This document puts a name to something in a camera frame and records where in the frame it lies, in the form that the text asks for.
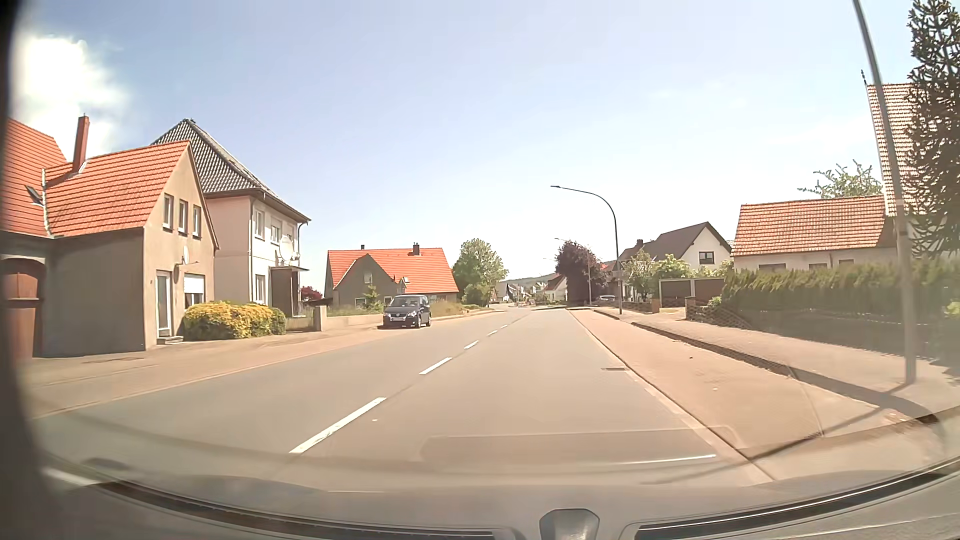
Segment green tree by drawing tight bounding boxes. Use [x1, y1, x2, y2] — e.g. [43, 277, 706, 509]
[798, 159, 885, 201]
[451, 238, 510, 307]

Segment grey house with orange roof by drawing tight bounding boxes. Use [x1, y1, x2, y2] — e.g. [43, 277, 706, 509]
[324, 242, 461, 309]

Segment dark blue car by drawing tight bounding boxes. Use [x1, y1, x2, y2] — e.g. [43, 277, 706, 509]
[382, 294, 433, 330]

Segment dark red tree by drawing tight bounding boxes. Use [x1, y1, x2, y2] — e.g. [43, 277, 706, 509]
[554, 240, 610, 306]

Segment green bushes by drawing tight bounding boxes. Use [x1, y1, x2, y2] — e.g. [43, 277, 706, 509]
[624, 249, 732, 301]

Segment white house with dark roof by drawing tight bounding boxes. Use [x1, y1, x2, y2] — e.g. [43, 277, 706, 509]
[613, 221, 733, 273]

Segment brown garages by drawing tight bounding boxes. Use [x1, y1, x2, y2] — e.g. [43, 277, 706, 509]
[658, 276, 727, 307]

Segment pale house with dark roof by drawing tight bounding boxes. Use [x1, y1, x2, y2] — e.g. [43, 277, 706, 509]
[151, 118, 312, 318]

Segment car's own bonnet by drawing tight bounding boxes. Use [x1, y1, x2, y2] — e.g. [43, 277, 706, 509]
[30, 442, 960, 540]

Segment yellow flowering bush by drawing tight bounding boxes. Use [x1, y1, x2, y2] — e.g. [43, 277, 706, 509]
[180, 300, 288, 342]

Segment white house with orange roof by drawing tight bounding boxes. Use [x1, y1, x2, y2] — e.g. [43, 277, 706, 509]
[731, 195, 901, 273]

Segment low fence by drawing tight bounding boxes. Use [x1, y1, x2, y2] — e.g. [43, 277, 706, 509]
[686, 303, 960, 361]

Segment green hedge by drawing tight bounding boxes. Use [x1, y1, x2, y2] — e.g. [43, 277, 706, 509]
[720, 258, 960, 320]

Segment beige house with orange roof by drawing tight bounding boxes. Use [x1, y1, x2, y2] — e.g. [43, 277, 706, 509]
[0, 114, 220, 361]

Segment house with orange tiled roof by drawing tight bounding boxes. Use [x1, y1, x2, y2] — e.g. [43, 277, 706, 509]
[866, 82, 920, 219]

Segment dark conifer tree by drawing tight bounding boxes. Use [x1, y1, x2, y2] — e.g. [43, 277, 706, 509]
[903, 0, 960, 260]

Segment low grey wall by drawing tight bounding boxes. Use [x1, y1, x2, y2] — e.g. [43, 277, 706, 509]
[285, 305, 387, 333]

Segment curved lamp post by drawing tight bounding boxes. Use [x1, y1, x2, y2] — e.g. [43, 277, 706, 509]
[549, 184, 624, 316]

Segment grey lamp post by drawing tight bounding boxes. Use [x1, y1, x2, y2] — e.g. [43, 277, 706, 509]
[851, 0, 919, 386]

